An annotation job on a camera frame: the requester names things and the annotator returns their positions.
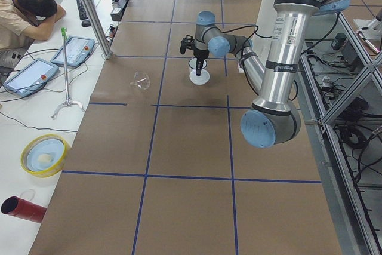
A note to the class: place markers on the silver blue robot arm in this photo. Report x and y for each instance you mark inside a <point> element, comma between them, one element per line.
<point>273,117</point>

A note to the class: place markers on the near teach pendant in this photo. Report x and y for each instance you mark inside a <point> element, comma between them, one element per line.
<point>31,78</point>

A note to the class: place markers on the white cup lid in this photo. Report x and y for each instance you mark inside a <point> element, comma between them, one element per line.
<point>201,79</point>

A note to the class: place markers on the black computer mouse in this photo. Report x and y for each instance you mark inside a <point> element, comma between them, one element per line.
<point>85,23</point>

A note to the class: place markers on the yellow tape roll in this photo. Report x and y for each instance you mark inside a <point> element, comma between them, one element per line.
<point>45,155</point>

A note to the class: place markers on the green handled grabber stick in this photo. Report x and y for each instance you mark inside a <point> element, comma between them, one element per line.
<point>68,101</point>

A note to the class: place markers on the white enamel cup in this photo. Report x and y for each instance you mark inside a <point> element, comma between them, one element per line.
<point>192,64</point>

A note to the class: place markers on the clear plastic funnel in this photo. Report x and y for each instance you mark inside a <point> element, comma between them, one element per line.
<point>141,80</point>

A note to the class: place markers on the aluminium frame post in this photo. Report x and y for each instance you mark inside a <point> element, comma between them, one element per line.
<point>97,28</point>

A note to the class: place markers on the teach pendant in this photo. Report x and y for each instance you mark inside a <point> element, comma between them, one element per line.
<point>31,78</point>
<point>77,50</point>

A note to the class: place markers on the far teach pendant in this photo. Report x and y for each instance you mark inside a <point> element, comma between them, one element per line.
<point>77,50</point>

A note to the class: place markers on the black keyboard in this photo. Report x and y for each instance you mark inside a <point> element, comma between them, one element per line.
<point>81,10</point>

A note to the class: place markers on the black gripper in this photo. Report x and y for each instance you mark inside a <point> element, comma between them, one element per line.
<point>200,54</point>

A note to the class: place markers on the person in beige shirt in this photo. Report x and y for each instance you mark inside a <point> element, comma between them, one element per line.
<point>22,22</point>

